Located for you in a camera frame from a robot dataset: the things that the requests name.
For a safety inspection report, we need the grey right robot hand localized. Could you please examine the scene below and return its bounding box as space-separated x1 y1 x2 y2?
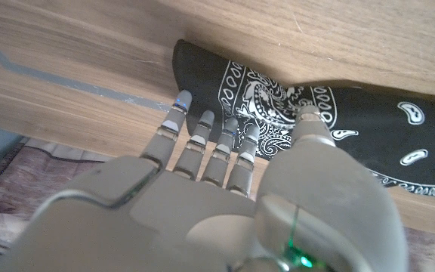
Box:
0 89 409 272

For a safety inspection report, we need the black paisley bandana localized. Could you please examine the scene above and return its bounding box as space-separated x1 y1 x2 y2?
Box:
171 39 435 197

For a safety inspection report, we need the printed sofa room backdrop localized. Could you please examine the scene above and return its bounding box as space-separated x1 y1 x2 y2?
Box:
0 138 435 272

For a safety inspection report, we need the grey tape rectangle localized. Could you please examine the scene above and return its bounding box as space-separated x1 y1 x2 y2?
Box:
0 26 173 113

